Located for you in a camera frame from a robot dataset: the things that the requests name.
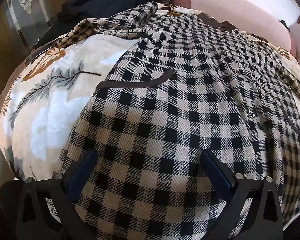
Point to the dark navy garment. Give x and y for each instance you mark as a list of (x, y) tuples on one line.
[(107, 2)]

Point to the black and beige checked shirt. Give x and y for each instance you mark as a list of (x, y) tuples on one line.
[(180, 110)]

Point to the pink padded headboard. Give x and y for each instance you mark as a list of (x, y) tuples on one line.
[(240, 2)]

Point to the leaf print plush blanket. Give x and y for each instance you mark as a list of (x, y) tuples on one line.
[(47, 105)]

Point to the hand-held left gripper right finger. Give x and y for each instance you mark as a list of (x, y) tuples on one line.
[(215, 171)]

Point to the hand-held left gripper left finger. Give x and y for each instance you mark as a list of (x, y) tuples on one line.
[(82, 173)]

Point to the wooden cabinet with glass door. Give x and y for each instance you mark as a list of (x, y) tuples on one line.
[(17, 17)]

